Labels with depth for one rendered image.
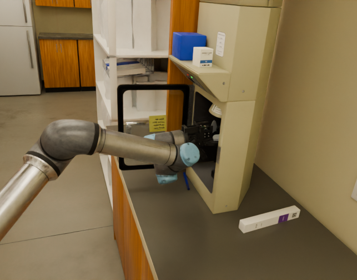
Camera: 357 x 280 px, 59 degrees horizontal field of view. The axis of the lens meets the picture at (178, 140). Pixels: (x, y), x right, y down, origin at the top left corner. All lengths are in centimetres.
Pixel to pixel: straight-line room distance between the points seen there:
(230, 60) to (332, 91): 45
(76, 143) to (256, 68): 62
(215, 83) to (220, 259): 58
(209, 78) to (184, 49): 21
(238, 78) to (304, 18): 50
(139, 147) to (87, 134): 16
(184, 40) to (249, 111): 35
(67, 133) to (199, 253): 59
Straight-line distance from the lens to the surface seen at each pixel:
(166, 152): 101
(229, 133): 114
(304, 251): 125
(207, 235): 120
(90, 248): 254
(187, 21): 137
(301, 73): 146
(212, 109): 124
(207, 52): 111
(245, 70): 109
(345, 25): 132
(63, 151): 93
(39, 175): 98
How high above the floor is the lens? 173
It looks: 25 degrees down
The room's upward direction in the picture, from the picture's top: 4 degrees clockwise
